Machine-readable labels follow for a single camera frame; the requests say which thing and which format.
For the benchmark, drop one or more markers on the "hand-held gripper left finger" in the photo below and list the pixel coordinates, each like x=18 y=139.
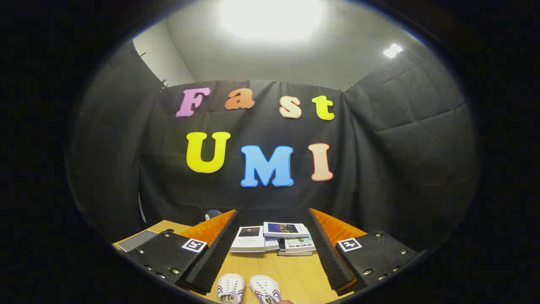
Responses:
x=213 y=261

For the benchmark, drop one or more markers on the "grey fabric storage box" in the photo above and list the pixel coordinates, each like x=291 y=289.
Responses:
x=137 y=240

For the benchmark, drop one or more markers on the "blue cover book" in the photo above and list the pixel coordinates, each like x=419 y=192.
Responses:
x=287 y=229

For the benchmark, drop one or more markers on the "grey cover book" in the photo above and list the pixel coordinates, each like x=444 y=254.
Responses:
x=295 y=253

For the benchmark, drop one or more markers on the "large ceiling light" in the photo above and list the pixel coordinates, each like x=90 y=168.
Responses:
x=272 y=17

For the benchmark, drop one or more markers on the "small ceiling light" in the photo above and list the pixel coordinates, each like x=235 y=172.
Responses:
x=392 y=50

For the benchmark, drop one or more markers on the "white striped canvas shoe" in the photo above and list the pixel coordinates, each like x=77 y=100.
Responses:
x=231 y=288
x=265 y=289

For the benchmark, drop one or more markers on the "white penguin plush toy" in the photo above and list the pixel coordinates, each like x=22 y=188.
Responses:
x=213 y=214

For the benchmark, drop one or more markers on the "pale green cover book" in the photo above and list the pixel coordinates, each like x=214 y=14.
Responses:
x=300 y=244

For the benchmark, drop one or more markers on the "white book dark photo cover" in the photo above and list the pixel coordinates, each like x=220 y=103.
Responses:
x=249 y=240

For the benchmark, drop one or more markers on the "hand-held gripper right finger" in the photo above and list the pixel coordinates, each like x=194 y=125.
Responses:
x=333 y=261

